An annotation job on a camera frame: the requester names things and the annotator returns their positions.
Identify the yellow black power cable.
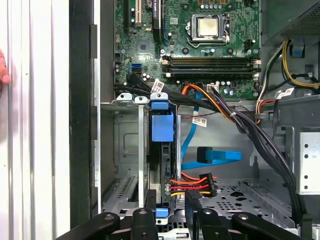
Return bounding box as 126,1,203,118
259,39,320,106

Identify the orange wire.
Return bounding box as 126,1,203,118
181,83,237,122

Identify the blue data wire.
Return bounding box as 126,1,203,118
180,89,243,171

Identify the black cable bundle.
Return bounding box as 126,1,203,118
113,74,310,226

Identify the green motherboard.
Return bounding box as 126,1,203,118
113,0,262,101

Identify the hard disk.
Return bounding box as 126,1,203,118
147,99,177,225

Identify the red yellow power wire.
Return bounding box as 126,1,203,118
164,172,218,221

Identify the white expansion slot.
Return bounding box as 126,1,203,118
134,0,143,28

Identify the metal disk bay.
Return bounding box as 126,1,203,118
99,91,182,218

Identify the person left hand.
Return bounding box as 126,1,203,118
0,48,12,87

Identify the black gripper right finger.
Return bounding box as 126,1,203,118
197,208,301,240

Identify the black PC case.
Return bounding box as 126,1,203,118
68,0,320,240

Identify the CPU socket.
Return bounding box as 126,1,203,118
186,13,232,49

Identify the grey power supply unit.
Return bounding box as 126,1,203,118
259,0,320,47

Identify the black graphics card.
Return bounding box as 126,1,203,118
150,0,164,44

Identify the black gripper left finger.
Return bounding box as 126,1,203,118
56,208,160,240

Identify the metal optical drive cage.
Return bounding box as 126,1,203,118
254,94,320,198

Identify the silver CPU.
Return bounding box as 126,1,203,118
198,17,218,38

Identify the RAM slot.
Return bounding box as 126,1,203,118
162,66,261,73
161,55,261,62
161,60,261,67
162,71,261,79

